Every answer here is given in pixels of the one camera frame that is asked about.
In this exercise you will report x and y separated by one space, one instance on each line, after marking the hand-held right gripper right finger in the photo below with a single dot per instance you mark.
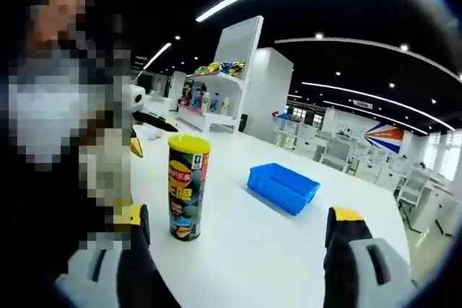
346 268

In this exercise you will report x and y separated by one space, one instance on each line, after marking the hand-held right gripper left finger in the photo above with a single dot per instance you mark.
137 268

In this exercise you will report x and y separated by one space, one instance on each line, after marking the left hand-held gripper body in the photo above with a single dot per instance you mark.
139 100

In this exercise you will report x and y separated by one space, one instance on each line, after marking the yellow container lid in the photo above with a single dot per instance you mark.
189 141

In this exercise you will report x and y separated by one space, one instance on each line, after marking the black chip container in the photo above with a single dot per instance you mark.
184 196

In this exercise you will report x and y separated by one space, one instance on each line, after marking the blue plastic box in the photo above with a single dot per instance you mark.
278 185

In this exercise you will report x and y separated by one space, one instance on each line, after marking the small white object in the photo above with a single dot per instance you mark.
154 135

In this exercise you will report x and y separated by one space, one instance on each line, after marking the straight ceiling light strip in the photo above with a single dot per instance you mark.
157 56

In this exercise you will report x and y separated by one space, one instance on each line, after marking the row of colourful bottles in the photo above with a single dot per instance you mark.
213 100

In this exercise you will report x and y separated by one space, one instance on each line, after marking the pile of colourful snack packets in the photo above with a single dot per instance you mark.
220 69

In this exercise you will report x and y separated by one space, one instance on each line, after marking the small black bin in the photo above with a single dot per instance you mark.
243 123

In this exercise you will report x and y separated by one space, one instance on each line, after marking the group of white shelving racks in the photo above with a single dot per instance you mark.
361 163

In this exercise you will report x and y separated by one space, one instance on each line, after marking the person's black clothed torso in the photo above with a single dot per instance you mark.
36 214

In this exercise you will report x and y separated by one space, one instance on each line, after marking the white display shelf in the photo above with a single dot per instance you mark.
242 41

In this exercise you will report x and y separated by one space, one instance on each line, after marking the white square pillar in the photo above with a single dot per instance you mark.
270 91

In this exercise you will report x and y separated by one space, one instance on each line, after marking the red and blue wall poster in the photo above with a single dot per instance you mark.
384 138

